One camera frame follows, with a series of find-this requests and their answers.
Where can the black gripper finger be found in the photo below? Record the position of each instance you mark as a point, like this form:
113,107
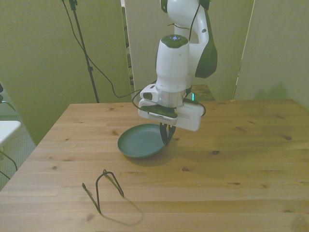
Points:
164,135
172,134

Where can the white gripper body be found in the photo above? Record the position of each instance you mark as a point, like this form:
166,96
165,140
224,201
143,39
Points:
188,118

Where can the dark green plate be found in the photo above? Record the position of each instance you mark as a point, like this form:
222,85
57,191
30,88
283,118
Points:
140,142

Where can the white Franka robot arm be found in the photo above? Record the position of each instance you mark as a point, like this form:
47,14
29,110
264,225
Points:
172,65

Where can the white table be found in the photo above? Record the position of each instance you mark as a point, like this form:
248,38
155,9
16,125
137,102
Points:
7,131

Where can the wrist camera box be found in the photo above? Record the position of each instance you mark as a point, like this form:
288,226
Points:
149,93

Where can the black tripod camera stand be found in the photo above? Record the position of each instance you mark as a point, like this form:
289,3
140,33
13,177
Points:
90,70

